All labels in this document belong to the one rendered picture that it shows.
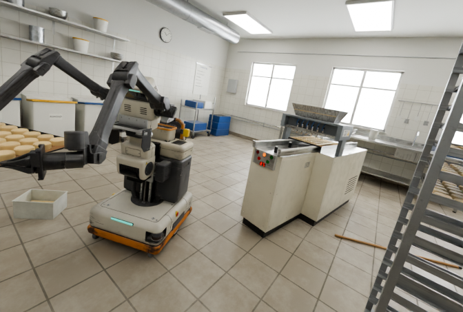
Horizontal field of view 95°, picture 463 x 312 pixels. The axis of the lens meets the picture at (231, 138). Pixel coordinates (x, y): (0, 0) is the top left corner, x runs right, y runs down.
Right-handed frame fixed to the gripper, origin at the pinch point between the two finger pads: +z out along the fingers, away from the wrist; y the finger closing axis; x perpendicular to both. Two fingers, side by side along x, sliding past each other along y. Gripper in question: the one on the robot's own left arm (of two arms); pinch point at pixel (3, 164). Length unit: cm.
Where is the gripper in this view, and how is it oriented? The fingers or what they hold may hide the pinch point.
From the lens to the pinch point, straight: 92.7
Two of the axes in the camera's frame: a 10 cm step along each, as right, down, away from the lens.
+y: -1.5, 9.6, 2.5
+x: -5.3, -2.9, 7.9
